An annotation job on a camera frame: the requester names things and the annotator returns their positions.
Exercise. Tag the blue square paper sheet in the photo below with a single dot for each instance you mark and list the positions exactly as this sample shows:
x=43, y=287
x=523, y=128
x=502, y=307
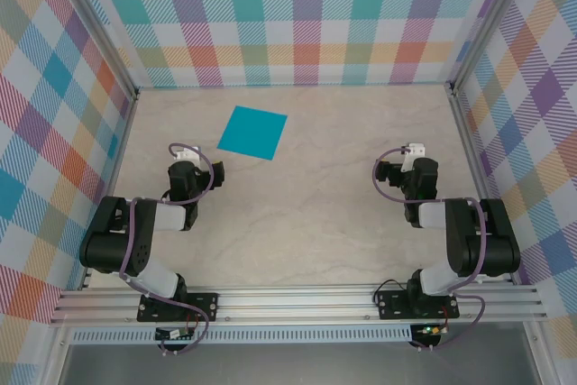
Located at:
x=252, y=132

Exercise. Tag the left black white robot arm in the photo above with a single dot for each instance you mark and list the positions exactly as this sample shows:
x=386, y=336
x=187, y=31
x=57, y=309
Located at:
x=108, y=245

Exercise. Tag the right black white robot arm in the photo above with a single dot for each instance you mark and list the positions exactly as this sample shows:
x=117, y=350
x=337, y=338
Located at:
x=496, y=245

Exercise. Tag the circuit board with green light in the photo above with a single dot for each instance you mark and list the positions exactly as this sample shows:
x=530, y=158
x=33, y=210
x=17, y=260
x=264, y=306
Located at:
x=430, y=330

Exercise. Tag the small black circuit board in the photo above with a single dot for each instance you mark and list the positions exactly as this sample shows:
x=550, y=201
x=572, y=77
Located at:
x=173, y=334

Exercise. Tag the grey metal panel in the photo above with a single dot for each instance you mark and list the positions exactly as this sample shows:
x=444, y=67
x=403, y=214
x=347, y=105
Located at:
x=293, y=364

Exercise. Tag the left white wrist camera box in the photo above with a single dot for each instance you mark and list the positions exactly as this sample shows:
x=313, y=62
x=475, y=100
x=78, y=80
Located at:
x=188, y=153

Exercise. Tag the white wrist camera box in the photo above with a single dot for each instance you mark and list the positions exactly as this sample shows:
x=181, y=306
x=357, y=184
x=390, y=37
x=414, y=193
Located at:
x=188, y=153
x=412, y=155

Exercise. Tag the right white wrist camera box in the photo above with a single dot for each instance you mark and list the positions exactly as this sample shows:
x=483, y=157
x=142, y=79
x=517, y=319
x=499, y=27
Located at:
x=412, y=155

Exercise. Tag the aluminium table side rail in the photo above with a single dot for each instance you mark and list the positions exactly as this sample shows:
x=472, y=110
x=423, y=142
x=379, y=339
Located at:
x=119, y=155
x=472, y=155

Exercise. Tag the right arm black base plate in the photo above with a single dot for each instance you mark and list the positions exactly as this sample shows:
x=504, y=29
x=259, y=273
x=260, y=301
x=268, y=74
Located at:
x=387, y=306

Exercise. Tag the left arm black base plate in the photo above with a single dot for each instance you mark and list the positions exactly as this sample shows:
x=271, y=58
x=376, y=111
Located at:
x=207, y=306

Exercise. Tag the long aluminium mounting rail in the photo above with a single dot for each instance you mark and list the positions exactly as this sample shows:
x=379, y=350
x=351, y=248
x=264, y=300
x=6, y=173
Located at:
x=293, y=304

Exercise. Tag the aluminium frame post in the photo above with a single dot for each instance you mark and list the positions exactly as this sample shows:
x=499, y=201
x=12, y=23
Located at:
x=94, y=20
x=493, y=20

